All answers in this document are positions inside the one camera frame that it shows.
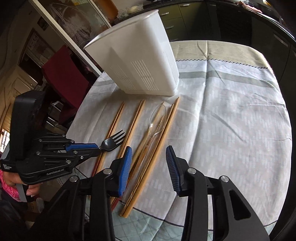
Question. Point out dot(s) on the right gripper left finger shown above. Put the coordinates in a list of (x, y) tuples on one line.
[(82, 210)]

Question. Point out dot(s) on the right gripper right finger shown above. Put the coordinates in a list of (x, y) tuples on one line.
[(233, 217)]

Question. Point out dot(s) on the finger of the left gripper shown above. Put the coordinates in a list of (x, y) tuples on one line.
[(81, 155), (81, 146)]

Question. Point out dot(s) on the black plastic fork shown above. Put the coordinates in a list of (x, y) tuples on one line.
[(113, 142)]

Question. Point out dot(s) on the wooden chopstick six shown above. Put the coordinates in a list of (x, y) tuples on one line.
[(151, 143)]

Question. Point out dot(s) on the wooden chopstick seven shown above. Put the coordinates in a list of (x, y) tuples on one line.
[(150, 163)]

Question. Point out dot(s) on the wooden chopstick three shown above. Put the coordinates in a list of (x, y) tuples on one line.
[(133, 127)]

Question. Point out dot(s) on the wooden chopstick two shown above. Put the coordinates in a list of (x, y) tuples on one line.
[(115, 129)]

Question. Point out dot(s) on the wooden chopstick five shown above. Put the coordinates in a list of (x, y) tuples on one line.
[(148, 136)]

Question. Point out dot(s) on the clear plastic spoon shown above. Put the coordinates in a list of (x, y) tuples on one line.
[(155, 125)]

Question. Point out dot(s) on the person's left hand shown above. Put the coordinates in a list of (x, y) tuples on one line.
[(9, 182)]

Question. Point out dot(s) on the red chair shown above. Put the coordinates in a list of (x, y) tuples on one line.
[(65, 78)]

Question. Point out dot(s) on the grey white tablecloth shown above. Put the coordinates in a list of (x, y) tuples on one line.
[(231, 120)]

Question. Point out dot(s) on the white plastic utensil holder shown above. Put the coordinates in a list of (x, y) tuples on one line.
[(137, 55)]

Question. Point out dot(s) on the glass sliding door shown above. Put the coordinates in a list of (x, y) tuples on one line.
[(77, 23)]

